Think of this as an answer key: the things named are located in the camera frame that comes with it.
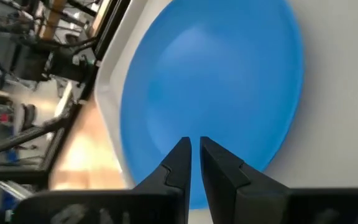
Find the black diagonal frame strut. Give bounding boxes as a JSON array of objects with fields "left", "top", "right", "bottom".
[{"left": 0, "top": 116, "right": 74, "bottom": 161}]

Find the blue plate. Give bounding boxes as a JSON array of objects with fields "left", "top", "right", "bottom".
[{"left": 119, "top": 0, "right": 305, "bottom": 210}]

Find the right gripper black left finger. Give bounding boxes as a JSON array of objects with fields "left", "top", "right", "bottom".
[{"left": 11, "top": 136, "right": 193, "bottom": 224}]

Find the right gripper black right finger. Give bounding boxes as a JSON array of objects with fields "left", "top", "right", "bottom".
[{"left": 199, "top": 136, "right": 358, "bottom": 224}]

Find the wooden beam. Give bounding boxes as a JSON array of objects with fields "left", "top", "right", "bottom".
[{"left": 40, "top": 0, "right": 68, "bottom": 41}]

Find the white plastic tray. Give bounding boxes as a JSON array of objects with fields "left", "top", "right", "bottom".
[{"left": 93, "top": 0, "right": 358, "bottom": 224}]

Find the black table frame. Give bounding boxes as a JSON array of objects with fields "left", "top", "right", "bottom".
[{"left": 0, "top": 0, "right": 132, "bottom": 187}]

